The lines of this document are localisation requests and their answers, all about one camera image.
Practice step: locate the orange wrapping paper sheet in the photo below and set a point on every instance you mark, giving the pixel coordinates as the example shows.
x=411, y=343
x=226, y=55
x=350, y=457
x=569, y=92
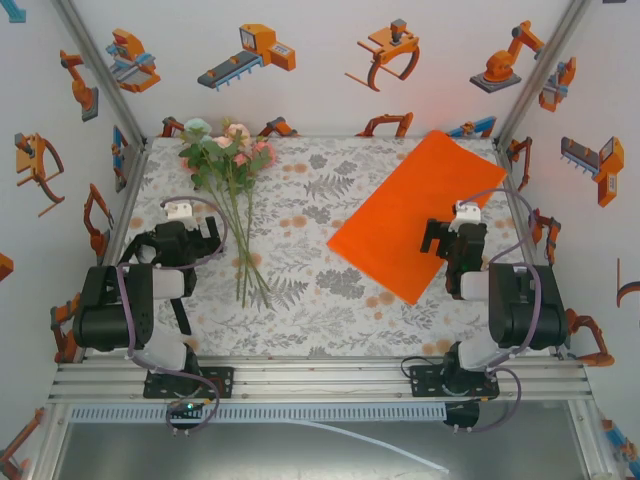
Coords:
x=415, y=215

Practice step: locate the fake flower bouquet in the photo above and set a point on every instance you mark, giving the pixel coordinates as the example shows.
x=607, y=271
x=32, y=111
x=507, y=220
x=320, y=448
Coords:
x=225, y=150

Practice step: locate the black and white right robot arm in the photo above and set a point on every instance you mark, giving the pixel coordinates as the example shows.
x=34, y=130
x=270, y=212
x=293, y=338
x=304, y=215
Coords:
x=525, y=310

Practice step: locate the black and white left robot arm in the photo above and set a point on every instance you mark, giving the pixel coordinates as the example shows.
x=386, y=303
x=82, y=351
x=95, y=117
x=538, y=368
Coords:
x=110, y=320

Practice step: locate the floral print table cloth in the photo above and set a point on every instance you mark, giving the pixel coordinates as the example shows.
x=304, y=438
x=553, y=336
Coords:
x=300, y=335

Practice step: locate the small black controller box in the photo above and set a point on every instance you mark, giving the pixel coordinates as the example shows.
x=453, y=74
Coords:
x=462, y=415

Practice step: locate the small circuit board with LED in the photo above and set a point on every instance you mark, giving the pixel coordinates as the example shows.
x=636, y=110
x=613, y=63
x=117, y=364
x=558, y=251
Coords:
x=187, y=407

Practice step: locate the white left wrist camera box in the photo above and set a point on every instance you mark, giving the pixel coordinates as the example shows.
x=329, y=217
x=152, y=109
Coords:
x=180, y=212

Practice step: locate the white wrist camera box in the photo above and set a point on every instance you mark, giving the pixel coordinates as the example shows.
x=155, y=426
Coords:
x=180, y=212
x=467, y=216

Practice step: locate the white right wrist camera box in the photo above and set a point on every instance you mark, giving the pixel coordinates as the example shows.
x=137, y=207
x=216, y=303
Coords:
x=467, y=216

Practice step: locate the aluminium side rail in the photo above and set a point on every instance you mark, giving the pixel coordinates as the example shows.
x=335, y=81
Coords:
x=126, y=200
x=506, y=175

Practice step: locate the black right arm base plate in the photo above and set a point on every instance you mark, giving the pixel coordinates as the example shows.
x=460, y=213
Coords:
x=425, y=382

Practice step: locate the aluminium frame rail with grooves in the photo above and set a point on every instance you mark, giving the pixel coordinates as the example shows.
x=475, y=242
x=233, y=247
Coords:
x=325, y=380

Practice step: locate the aluminium frame post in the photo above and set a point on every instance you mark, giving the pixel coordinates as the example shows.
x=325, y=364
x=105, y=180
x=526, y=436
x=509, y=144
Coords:
x=545, y=65
x=99, y=65

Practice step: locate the aluminium frame leg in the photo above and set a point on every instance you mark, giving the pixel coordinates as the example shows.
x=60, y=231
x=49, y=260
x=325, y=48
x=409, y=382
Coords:
x=46, y=445
x=595, y=445

